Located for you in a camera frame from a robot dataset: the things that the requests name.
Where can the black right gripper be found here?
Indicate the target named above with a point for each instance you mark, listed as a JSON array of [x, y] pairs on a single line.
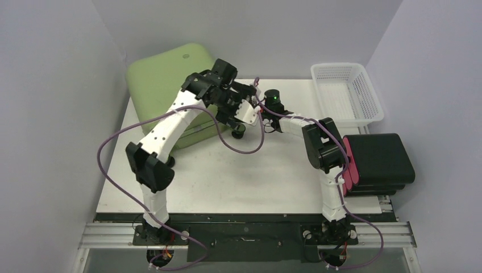
[[260, 104]]

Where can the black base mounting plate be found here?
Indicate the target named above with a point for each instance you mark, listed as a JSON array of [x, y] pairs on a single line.
[[309, 238]]

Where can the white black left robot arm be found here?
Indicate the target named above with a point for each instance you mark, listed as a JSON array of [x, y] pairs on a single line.
[[155, 174]]

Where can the white perforated plastic basket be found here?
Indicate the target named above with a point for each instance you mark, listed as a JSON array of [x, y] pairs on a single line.
[[346, 94]]

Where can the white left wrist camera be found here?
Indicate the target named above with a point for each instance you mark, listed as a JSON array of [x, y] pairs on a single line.
[[247, 113]]

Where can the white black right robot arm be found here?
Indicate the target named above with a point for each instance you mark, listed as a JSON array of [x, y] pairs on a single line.
[[324, 149]]

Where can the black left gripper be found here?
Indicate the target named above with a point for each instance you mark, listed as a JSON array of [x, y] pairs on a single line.
[[241, 92]]

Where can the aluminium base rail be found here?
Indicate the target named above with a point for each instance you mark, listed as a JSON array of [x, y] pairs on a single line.
[[391, 235]]

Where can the green hard-shell suitcase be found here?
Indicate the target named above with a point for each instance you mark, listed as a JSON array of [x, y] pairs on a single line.
[[154, 82]]

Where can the black and pink storage organizer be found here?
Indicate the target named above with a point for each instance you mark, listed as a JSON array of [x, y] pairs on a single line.
[[378, 165]]

